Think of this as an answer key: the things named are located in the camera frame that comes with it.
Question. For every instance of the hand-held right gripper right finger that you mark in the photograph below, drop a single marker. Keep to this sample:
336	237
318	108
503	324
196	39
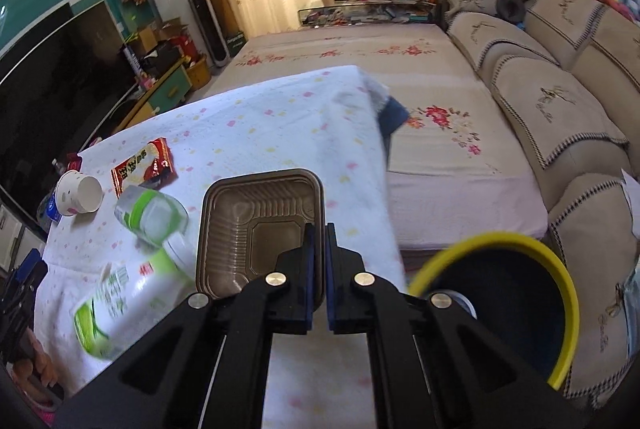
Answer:
331	289

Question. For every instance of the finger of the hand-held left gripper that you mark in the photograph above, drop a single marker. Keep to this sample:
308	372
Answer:
25	289

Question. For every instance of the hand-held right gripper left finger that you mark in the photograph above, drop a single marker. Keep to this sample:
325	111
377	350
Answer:
310	289

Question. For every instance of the brown plastic food tray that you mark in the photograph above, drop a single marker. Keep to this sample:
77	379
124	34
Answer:
250	219

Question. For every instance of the yellow-rimmed dark bin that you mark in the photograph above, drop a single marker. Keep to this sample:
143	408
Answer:
500	289

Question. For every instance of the person's left hand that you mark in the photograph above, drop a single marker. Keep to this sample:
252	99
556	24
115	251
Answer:
37	371

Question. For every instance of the white drawer unit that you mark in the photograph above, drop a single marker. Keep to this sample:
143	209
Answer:
10	234

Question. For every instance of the blue tissue pack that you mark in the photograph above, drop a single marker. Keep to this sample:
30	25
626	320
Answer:
47	211

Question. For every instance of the large white green-capped bottle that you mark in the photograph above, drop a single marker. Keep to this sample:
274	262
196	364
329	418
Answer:
130	304

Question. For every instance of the white paper cup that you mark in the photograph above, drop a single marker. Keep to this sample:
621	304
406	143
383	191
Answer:
75	194

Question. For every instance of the clear water bottle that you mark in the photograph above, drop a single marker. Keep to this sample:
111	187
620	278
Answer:
60	166

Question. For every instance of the small white green bottle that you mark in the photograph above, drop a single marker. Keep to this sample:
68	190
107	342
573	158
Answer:
150	219

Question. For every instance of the floral bed sheet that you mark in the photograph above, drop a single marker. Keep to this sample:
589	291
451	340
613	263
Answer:
450	189

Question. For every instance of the red snack packet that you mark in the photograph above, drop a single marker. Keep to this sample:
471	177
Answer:
142	166

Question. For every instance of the dark blue cloth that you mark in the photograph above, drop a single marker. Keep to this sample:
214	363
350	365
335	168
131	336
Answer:
392	116

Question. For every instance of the large black television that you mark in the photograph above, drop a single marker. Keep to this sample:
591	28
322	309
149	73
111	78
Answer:
50	99

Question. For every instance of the black box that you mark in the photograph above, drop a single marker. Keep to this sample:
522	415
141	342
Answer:
235	45

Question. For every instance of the small cardboard box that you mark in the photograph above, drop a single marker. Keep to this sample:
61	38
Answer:
147	39

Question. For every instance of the glass coffee table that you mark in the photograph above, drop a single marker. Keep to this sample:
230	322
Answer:
370	11

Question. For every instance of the white tower fan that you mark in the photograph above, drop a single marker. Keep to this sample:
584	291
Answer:
207	26

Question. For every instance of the beige sofa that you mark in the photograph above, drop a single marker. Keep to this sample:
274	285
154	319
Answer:
550	109

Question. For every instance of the open cardboard box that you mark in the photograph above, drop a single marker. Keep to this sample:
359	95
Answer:
172	30

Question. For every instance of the clear plastic bag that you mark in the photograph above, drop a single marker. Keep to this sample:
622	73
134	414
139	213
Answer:
631	309

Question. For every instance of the dark round cushion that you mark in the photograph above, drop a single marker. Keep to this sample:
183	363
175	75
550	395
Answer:
511	6

